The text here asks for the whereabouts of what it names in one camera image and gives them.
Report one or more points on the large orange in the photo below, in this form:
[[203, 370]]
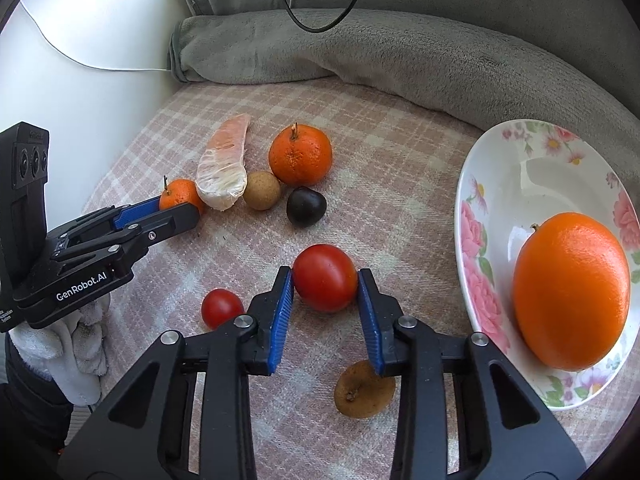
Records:
[[572, 290]]

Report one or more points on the small mandarin with stem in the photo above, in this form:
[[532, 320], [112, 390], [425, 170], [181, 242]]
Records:
[[180, 192]]

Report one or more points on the small tan round fruit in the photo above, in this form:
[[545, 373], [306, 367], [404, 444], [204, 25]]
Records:
[[260, 190]]

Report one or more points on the person's left hand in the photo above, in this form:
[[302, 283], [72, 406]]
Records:
[[75, 355]]

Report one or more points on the small red tomato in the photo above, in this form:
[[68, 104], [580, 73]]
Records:
[[222, 308]]

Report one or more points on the large folded grey blanket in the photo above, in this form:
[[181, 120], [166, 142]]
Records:
[[500, 0]]

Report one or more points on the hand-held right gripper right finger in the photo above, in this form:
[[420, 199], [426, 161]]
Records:
[[369, 325]]

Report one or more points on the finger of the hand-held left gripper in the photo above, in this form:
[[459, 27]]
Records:
[[135, 214], [165, 227]]

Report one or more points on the rolled grey blanket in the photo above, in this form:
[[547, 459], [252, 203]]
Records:
[[350, 55]]

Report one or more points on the brown speckled round fruit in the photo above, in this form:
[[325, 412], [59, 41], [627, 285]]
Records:
[[357, 400]]

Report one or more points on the white floral plate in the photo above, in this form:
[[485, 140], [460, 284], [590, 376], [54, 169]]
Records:
[[500, 185]]

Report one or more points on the peeled pomelo segment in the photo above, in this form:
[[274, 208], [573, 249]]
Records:
[[225, 165]]

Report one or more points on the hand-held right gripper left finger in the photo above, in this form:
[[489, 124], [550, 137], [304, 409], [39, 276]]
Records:
[[282, 320]]

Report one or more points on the dark grape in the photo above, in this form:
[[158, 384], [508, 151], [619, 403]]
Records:
[[325, 277]]

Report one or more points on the large mandarin with stem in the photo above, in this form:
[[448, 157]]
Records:
[[300, 155]]

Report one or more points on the dark purple plum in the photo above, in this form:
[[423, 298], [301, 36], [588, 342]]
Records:
[[306, 206]]

